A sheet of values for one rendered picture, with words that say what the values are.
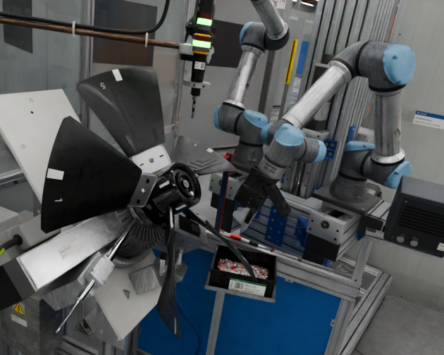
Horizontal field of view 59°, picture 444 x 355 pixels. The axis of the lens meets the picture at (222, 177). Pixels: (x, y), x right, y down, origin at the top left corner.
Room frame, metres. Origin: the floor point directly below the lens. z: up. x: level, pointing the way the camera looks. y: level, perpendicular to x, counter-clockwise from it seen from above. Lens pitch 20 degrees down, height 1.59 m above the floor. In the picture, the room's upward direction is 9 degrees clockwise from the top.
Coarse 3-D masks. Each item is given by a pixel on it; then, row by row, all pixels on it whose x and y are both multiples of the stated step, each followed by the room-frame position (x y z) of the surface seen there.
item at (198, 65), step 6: (198, 54) 1.02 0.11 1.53; (204, 54) 1.02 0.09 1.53; (198, 60) 1.02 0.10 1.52; (204, 60) 1.02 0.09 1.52; (192, 66) 1.02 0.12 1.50; (198, 66) 1.02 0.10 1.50; (204, 66) 1.03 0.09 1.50; (192, 72) 1.02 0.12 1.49; (198, 72) 1.02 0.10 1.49; (204, 72) 1.03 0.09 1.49; (192, 78) 1.02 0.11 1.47; (198, 78) 1.02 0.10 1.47; (192, 90) 1.03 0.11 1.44; (198, 90) 1.02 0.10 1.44
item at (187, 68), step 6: (180, 48) 1.01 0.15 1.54; (186, 48) 1.01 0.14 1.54; (180, 54) 1.01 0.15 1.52; (186, 54) 1.01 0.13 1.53; (186, 60) 1.01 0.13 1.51; (192, 60) 1.01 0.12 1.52; (186, 66) 1.01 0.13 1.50; (186, 72) 1.01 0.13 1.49; (186, 78) 1.01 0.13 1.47; (186, 84) 1.01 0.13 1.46; (192, 84) 1.00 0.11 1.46; (198, 84) 1.00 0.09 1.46; (204, 84) 1.01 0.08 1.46
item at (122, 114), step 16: (96, 80) 1.01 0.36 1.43; (112, 80) 1.03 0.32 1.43; (128, 80) 1.06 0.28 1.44; (144, 80) 1.08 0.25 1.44; (96, 96) 0.99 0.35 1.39; (112, 96) 1.01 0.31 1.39; (128, 96) 1.03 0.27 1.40; (144, 96) 1.05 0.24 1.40; (160, 96) 1.07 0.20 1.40; (96, 112) 0.98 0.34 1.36; (112, 112) 0.99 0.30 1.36; (128, 112) 1.01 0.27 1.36; (144, 112) 1.02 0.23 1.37; (160, 112) 1.04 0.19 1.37; (112, 128) 0.97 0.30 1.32; (128, 128) 0.99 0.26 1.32; (144, 128) 1.00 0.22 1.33; (160, 128) 1.01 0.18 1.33; (128, 144) 0.97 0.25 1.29; (144, 144) 0.98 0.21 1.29
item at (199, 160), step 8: (176, 144) 1.23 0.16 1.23; (184, 144) 1.24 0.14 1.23; (200, 144) 1.28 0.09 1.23; (176, 152) 1.18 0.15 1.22; (184, 152) 1.19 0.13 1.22; (192, 152) 1.20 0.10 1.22; (200, 152) 1.22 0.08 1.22; (208, 152) 1.25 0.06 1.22; (176, 160) 1.12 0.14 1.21; (184, 160) 1.13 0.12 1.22; (192, 160) 1.14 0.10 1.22; (200, 160) 1.15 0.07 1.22; (208, 160) 1.18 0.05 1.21; (216, 160) 1.21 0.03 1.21; (224, 160) 1.25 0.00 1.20; (192, 168) 1.08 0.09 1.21; (200, 168) 1.09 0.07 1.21; (208, 168) 1.12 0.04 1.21; (216, 168) 1.14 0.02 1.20; (224, 168) 1.17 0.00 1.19; (232, 168) 1.22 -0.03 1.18
